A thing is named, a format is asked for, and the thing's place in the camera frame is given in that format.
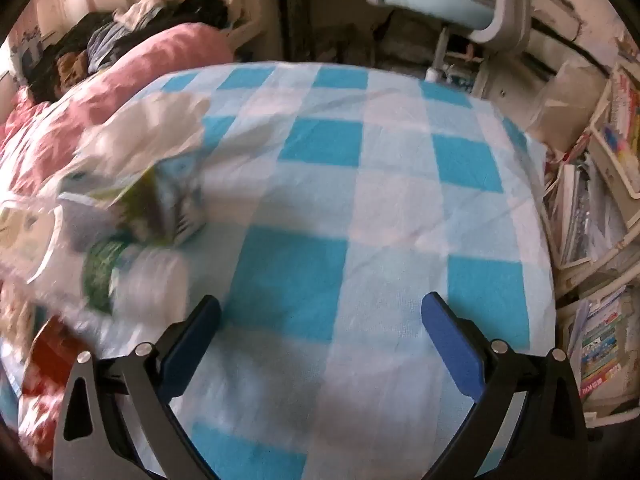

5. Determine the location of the pile of dark clothes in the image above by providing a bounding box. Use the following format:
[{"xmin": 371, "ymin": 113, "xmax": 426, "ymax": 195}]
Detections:
[{"xmin": 25, "ymin": 0, "xmax": 230, "ymax": 103}]

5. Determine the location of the white plastic bag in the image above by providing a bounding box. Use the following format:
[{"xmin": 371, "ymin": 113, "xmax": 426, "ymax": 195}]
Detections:
[{"xmin": 0, "ymin": 91, "xmax": 212, "ymax": 286}]

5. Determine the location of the pink duvet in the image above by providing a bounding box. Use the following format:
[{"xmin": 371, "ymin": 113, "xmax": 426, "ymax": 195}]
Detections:
[{"xmin": 1, "ymin": 23, "xmax": 233, "ymax": 467}]

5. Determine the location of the white book shelf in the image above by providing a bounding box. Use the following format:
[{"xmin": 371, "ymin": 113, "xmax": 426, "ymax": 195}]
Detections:
[{"xmin": 544, "ymin": 58, "xmax": 639, "ymax": 429}]

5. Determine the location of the clear plastic bottle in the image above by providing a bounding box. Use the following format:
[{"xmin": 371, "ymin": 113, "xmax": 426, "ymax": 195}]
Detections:
[{"xmin": 81, "ymin": 238, "xmax": 190, "ymax": 326}]

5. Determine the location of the blue checkered tablecloth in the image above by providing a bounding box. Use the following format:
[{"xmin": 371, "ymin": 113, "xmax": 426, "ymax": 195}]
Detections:
[{"xmin": 149, "ymin": 63, "xmax": 554, "ymax": 479}]

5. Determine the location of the blue tissue pack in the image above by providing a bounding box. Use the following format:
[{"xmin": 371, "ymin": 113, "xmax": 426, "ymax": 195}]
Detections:
[{"xmin": 107, "ymin": 151, "xmax": 206, "ymax": 246}]

